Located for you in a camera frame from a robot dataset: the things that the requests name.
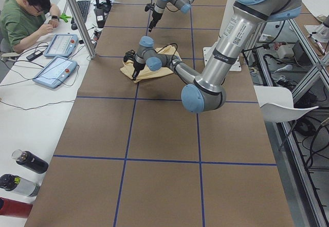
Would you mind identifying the red bottle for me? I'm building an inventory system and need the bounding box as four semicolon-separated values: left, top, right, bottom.
1;197;33;218

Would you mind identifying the beige long-sleeve printed shirt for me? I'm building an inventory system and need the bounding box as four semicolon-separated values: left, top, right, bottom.
120;46;181;84

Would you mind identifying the silver bottle black cap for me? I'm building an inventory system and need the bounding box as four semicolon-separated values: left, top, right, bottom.
1;174;40;197

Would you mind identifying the black keyboard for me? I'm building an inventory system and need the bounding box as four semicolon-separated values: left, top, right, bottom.
77;0;90;22

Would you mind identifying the lower blue teach pendant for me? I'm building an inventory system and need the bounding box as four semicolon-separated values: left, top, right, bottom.
32;56;78;89

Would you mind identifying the white plastic chair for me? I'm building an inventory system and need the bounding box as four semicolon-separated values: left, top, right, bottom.
254;86;319;123

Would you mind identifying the blue teach pendant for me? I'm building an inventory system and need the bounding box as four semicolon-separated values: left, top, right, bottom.
32;56;78;89
43;34;79;58

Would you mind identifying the upper blue teach pendant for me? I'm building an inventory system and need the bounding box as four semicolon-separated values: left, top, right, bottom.
43;34;79;58

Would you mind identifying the black steel bottle clear lid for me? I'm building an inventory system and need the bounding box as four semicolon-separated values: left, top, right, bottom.
12;149;49;174

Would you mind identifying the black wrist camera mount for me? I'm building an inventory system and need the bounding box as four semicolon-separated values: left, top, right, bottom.
123;49;136;63
144;3;155;12

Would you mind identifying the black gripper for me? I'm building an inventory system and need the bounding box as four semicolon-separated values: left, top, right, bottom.
148;11;162;32
132;62;142;80

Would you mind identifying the aluminium frame post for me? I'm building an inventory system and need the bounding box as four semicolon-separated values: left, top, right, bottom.
66;0;96;59

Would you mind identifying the man in green shirt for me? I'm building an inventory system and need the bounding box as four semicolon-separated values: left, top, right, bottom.
1;0;61;53

